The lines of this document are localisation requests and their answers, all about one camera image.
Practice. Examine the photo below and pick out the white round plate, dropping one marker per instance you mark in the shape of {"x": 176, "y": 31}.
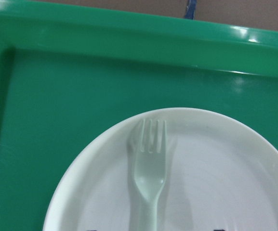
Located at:
{"x": 221, "y": 176}

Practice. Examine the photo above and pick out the pale green plastic fork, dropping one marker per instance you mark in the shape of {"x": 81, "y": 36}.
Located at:
{"x": 148, "y": 172}

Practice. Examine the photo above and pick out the green plastic tray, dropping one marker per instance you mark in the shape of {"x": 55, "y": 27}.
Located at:
{"x": 69, "y": 73}

